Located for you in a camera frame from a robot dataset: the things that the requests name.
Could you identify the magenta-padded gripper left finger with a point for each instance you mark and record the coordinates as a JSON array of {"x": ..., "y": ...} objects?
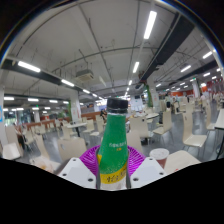
[{"x": 78, "y": 173}]

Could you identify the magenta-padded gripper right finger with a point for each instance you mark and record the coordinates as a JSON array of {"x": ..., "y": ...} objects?
[{"x": 146, "y": 171}]

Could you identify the green-labelled clear drink bottle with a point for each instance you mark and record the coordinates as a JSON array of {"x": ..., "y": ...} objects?
[{"x": 113, "y": 146}]

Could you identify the red paper cup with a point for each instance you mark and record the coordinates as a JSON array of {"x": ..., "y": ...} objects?
[{"x": 159, "y": 156}]

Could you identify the crumpled food wrapper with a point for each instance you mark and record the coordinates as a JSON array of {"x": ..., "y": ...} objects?
[{"x": 43, "y": 163}]

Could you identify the white dining tables group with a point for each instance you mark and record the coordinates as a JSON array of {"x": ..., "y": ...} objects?
[{"x": 76, "y": 125}]

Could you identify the beige dining chairs group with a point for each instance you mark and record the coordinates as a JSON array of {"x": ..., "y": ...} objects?
[{"x": 166, "y": 121}]

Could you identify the ceiling air conditioner unit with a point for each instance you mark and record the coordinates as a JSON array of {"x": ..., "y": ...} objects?
[{"x": 84, "y": 76}]

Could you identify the ceiling strip lights group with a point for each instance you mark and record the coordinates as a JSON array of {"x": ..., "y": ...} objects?
[{"x": 150, "y": 25}]

